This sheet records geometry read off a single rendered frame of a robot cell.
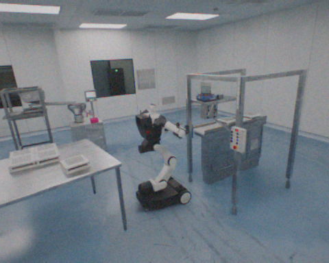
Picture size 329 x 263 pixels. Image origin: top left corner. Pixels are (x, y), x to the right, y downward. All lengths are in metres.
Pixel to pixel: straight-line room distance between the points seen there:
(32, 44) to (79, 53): 1.18
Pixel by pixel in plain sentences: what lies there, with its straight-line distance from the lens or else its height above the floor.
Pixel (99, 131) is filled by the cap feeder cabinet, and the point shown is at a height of 0.58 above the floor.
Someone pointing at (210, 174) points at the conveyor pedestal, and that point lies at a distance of 3.58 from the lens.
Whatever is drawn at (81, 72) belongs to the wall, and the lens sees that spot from 7.48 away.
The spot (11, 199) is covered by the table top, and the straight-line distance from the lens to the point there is 2.31.
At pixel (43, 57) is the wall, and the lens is 7.41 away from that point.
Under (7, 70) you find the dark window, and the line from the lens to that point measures 7.46.
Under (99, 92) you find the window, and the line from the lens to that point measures 7.60.
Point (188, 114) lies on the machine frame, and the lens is 3.29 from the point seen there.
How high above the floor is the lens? 1.93
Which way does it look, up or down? 18 degrees down
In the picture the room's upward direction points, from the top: 3 degrees counter-clockwise
